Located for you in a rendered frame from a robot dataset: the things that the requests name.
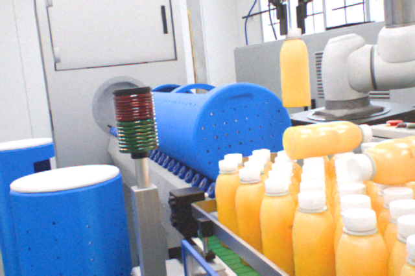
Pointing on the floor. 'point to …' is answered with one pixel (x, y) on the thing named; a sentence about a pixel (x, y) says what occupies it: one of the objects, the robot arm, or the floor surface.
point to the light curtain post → (197, 44)
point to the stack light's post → (149, 230)
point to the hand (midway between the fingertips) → (292, 20)
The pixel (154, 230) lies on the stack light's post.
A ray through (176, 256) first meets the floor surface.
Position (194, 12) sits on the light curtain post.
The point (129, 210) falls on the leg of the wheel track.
